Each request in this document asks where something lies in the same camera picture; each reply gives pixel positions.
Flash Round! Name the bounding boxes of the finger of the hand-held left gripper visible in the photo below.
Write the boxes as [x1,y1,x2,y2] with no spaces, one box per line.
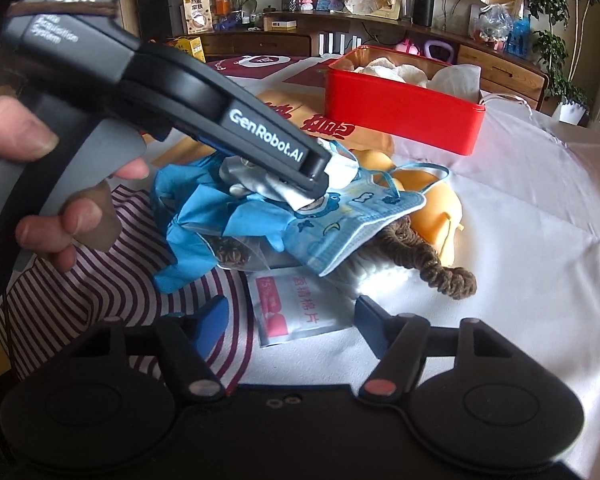
[200,94,334,199]

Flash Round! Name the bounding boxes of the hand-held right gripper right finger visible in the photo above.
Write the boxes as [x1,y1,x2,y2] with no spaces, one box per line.
[355,295,521,403]

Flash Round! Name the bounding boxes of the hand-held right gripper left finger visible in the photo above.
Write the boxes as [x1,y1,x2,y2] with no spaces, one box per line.
[77,295,231,401]

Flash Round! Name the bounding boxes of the brown scrunchie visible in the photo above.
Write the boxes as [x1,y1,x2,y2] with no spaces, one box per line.
[365,215,478,301]

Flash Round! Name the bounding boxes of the blue cartoon face mask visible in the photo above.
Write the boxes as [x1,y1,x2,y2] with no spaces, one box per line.
[280,141,453,277]

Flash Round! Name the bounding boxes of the red tin box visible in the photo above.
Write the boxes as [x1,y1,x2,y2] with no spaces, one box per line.
[324,45,487,157]

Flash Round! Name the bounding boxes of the person's left hand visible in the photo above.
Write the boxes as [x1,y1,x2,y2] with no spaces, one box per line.
[0,94,150,273]

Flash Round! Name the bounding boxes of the white knitted cloth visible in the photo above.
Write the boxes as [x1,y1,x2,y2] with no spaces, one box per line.
[325,252,426,301]

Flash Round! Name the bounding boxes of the white wipe packet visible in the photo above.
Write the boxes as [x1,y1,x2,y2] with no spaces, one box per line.
[246,267,356,348]

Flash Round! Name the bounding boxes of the black cabinet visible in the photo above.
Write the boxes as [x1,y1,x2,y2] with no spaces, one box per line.
[135,0,201,41]

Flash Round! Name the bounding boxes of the yellow carton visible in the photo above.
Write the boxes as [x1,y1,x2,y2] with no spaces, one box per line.
[172,35,206,63]

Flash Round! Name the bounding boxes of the white yellow coffee box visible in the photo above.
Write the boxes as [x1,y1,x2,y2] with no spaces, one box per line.
[182,0,216,36]

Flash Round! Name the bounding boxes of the small potted plant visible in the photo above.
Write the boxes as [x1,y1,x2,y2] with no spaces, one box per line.
[220,0,256,23]

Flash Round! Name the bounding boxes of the cream towel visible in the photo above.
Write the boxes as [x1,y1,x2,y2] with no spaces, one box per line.
[352,55,433,86]

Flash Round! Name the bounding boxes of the white maroon printed tablecloth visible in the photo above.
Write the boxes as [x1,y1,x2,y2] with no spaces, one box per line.
[0,52,600,461]

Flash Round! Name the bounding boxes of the purple kettlebell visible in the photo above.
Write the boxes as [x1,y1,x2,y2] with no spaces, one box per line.
[422,40,456,63]

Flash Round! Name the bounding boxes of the wooden TV cabinet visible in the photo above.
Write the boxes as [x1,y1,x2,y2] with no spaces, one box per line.
[170,7,551,111]

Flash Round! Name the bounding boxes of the clear plastic bag of items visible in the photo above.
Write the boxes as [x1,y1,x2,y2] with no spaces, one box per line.
[472,2,513,46]

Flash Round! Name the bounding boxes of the large plant in white planter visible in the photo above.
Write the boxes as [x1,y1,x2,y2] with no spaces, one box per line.
[525,0,593,126]

